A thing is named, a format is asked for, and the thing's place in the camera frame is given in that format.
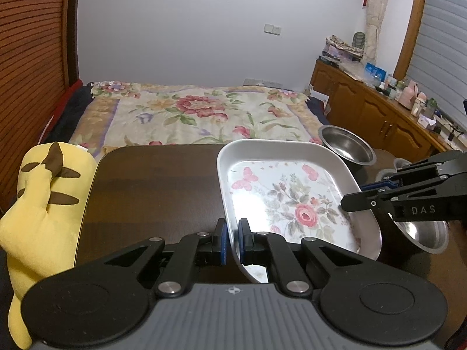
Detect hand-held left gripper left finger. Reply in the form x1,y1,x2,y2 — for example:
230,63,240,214
73,218,227,298

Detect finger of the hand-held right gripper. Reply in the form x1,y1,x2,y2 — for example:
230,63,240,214
341,174,452,214
361,149,467,193

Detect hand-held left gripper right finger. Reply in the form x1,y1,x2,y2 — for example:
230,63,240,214
237,217,398,296

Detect large steel bowl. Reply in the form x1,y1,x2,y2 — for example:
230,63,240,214
376,208,449,263

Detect small steel bowl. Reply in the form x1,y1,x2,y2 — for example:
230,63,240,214
319,125,377,170

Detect white floral square plate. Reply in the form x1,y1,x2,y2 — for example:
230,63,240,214
217,139,382,284

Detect wooden cabinet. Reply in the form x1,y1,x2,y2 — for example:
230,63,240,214
310,60,467,165

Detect dark blue blanket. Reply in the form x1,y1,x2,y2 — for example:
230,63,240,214
306,95,331,126

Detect white paper bag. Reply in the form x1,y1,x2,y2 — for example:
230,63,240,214
308,84,331,115

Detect blue box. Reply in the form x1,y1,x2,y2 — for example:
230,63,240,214
365,62,387,81

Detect clear plastic bags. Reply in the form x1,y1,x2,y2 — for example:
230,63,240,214
339,61,371,81

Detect floral bedspread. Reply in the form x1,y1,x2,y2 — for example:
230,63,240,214
69,80,322,154

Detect pile of printed papers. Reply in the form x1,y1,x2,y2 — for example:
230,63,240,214
325,34,365,62

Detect cream curtain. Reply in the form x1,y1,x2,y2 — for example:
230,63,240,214
359,0,387,61

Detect yellow plush toy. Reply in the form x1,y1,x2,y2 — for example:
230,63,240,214
0,141,98,350

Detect red and black cloth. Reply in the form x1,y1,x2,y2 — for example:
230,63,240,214
38,79,93,146

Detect wooden louvered wardrobe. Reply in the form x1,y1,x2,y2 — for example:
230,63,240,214
0,0,83,219

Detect wooden window frame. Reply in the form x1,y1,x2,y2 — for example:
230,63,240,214
394,0,431,81

